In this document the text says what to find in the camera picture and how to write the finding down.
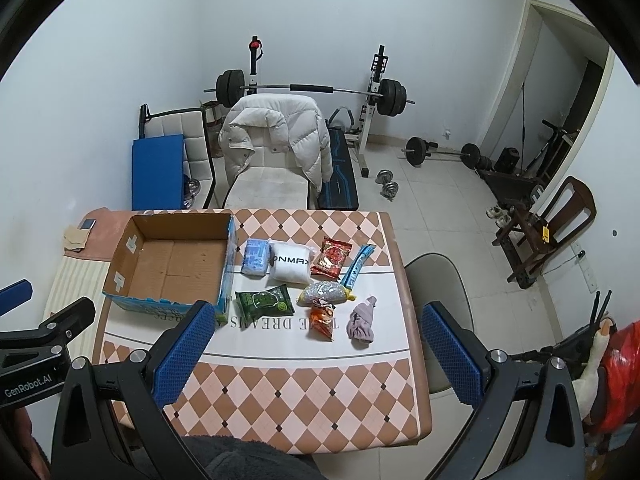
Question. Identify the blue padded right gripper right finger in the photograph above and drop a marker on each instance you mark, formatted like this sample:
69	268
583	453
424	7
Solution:
459	353

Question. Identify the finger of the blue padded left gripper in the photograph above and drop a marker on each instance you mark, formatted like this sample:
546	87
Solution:
14	295

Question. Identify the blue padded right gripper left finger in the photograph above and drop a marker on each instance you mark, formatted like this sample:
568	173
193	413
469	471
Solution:
175	354

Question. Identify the brown cardboard box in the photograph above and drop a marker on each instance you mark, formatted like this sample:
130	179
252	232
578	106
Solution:
165	262

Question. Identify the mauve socks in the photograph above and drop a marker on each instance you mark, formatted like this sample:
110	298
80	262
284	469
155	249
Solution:
359	327

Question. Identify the green snack packet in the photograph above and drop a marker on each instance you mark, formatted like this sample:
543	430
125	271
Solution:
275	301

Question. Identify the light blue tissue pack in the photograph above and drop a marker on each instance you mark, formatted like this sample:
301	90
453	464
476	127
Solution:
256	258

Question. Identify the orange panda snack packet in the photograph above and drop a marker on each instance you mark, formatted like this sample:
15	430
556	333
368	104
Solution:
321	319

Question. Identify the white ONMAX pouch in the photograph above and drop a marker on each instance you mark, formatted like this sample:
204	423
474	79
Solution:
290	263

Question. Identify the blue long snack packet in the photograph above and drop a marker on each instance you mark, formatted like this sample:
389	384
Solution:
350	277

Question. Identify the silver steel wool scrubber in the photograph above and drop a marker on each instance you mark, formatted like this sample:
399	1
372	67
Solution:
331	292

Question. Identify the red snack packet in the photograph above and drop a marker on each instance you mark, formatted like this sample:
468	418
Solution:
331	258

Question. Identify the pink and striped blanket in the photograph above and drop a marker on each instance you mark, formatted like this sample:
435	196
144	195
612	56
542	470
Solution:
83	274

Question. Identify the beige folded cloth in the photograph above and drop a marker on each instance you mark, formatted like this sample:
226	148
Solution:
75	239

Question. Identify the grey round chair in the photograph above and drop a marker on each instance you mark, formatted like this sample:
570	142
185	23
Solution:
434	277

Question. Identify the smartphone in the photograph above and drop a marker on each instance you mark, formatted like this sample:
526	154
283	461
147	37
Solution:
87	224

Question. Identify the white goose plush toy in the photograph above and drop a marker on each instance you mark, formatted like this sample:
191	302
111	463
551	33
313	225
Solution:
587	385

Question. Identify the red plastic bag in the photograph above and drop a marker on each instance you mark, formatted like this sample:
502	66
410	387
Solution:
618	395

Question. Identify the dark wooden chair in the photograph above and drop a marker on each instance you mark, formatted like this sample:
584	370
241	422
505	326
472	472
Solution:
530	240

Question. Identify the chrome dumbbell pair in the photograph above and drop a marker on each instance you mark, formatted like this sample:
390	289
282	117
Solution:
389	187

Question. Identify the floor barbell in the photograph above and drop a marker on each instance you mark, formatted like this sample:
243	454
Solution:
417	150

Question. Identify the white tufted chair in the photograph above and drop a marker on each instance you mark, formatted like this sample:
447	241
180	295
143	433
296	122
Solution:
197	158

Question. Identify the white puffer jacket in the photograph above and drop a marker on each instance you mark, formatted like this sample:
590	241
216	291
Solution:
262	126

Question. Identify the barbell on bench rack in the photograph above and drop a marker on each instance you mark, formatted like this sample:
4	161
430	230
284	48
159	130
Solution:
390	99

